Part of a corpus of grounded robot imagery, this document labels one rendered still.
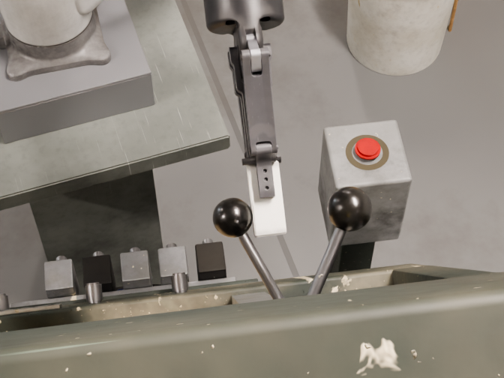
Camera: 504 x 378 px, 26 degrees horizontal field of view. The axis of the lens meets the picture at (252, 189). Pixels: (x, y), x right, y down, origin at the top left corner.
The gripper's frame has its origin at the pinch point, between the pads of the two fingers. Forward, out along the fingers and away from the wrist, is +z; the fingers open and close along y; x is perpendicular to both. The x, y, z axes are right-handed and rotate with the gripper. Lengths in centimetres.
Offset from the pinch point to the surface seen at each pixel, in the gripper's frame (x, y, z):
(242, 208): 2.4, -1.5, 0.7
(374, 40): -49, 181, -43
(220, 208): 4.4, -1.3, 0.4
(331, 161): -16, 65, -6
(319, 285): -2.5, -12.5, 8.0
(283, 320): 5, -63, 6
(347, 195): -5.6, -13.5, 0.8
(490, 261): -66, 159, 17
